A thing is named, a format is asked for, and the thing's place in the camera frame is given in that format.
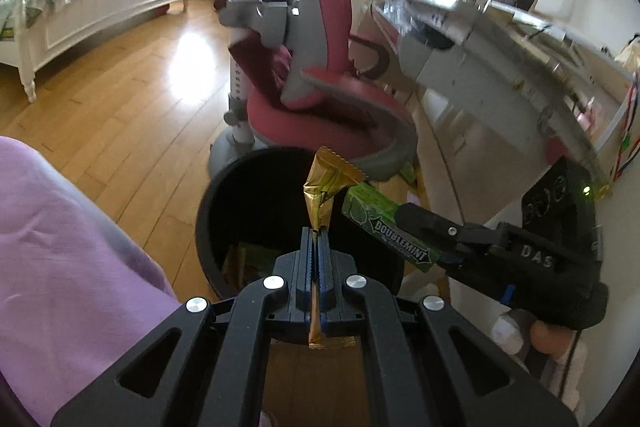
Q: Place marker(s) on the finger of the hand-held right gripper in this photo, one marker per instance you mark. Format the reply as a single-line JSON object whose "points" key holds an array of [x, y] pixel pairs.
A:
{"points": [[470, 269], [435, 222]]}

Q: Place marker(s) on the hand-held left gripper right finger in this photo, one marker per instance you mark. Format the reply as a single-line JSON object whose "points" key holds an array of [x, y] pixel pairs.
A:
{"points": [[323, 267]]}

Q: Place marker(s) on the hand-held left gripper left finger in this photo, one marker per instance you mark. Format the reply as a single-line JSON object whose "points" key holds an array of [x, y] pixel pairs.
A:
{"points": [[307, 267]]}

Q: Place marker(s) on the green chewing gum packet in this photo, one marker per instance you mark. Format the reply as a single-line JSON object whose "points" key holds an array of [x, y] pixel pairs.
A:
{"points": [[385, 227]]}

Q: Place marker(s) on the gold foil wrapper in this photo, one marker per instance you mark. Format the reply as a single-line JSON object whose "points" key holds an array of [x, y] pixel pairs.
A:
{"points": [[322, 192]]}

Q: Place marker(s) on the black round trash bin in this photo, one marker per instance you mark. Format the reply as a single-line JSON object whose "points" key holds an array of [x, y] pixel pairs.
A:
{"points": [[210, 217]]}

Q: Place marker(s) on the person's right hand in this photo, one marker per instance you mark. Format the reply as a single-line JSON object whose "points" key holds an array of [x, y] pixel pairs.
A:
{"points": [[547, 339]]}

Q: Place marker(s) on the small green paper piece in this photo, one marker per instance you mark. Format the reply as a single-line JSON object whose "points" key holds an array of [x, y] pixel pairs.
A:
{"points": [[409, 172]]}

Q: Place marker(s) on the colourful ribbon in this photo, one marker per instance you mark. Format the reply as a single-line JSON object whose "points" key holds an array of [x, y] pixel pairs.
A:
{"points": [[627, 127]]}

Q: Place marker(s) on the white desk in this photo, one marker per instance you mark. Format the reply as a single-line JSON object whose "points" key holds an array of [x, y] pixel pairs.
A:
{"points": [[500, 72]]}

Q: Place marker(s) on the pink swivel chair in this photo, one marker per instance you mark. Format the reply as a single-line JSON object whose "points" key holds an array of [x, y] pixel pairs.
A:
{"points": [[325, 57]]}

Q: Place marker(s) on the purple clothing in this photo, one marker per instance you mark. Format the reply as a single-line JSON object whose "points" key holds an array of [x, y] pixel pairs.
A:
{"points": [[70, 267]]}

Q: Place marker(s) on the white wooden bed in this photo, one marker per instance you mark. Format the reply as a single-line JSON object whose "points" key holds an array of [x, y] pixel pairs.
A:
{"points": [[100, 12]]}

